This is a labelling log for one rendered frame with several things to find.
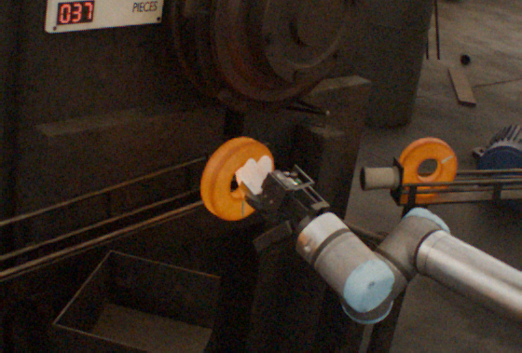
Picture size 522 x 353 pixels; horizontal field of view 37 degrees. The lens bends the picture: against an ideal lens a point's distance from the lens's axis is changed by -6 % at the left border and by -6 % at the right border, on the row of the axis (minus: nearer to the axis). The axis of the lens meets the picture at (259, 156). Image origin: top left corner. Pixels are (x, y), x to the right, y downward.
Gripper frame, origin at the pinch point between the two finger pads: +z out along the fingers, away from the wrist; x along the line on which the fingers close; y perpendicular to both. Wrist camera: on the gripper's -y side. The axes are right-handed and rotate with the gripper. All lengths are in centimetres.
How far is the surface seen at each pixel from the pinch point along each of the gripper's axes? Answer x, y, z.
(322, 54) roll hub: -24.8, 16.4, 10.9
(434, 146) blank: -68, -7, -1
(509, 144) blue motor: -220, -64, 37
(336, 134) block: -43.4, -8.2, 11.5
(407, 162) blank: -63, -13, 1
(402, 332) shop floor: -101, -85, -9
